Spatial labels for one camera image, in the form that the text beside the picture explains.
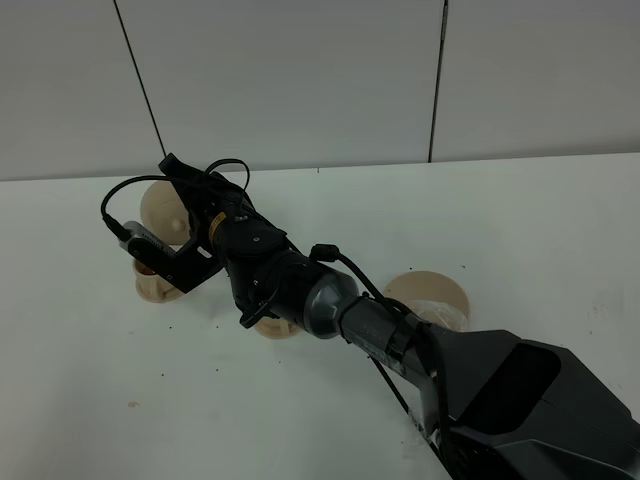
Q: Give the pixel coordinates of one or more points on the left tan saucer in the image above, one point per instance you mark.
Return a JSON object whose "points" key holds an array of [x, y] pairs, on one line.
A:
{"points": [[165, 295]]}

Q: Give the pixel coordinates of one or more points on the large tan teapot saucer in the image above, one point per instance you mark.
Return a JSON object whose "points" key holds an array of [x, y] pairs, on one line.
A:
{"points": [[433, 297]]}

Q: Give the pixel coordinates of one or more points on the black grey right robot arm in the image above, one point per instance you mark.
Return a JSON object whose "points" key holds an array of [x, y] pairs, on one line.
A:
{"points": [[495, 406]]}

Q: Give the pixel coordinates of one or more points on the tan teapot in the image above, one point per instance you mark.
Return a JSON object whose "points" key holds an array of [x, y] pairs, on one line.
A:
{"points": [[163, 213]]}

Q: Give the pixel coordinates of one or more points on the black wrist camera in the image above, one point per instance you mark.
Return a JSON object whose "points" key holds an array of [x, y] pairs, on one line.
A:
{"points": [[149, 250]]}

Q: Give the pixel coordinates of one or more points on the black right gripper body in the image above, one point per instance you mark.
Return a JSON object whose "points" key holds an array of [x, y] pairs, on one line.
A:
{"points": [[227, 233]]}

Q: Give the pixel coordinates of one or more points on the left tan teacup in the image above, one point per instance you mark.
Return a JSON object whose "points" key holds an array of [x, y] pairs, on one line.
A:
{"points": [[142, 272]]}

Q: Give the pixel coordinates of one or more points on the middle tan saucer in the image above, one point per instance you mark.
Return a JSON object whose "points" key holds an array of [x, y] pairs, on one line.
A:
{"points": [[276, 328]]}

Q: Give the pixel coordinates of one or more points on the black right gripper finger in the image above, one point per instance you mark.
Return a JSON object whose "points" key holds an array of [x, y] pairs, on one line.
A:
{"points": [[188, 181]]}

